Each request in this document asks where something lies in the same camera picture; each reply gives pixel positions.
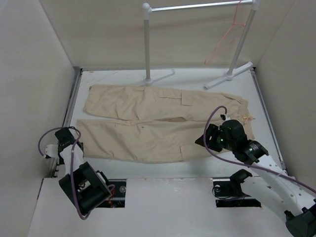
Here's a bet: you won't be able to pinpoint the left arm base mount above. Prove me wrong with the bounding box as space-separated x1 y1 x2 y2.
97 179 127 208

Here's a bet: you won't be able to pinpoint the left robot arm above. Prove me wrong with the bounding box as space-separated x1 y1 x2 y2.
41 126 115 220

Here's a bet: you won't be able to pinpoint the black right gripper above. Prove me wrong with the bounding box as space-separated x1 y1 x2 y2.
195 123 236 152

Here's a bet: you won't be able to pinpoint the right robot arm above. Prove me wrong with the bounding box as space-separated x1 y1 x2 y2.
195 119 316 237

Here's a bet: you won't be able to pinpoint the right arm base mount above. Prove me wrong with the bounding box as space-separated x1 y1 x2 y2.
212 180 262 208

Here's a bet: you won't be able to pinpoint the white clothes rack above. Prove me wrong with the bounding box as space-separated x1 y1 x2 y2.
118 0 261 95

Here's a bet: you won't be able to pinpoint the beige trousers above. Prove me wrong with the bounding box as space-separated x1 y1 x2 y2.
76 85 254 163

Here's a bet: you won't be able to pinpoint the pink wire hanger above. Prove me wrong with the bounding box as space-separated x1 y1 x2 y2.
204 0 246 65

